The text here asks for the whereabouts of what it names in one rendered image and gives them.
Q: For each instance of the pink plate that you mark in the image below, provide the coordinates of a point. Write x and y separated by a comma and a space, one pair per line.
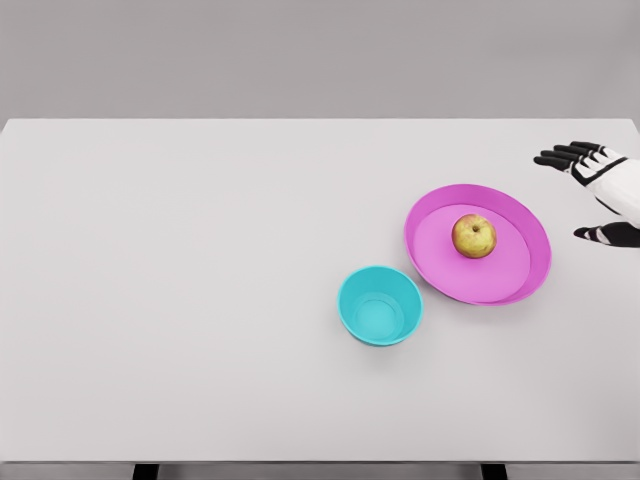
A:
500, 270

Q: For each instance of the blue bowl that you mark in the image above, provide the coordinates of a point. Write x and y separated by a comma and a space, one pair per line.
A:
380, 307

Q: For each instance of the yellow-red apple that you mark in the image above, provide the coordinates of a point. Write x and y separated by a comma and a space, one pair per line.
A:
474, 236

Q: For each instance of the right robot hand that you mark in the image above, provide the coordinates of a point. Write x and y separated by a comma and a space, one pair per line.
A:
617, 187

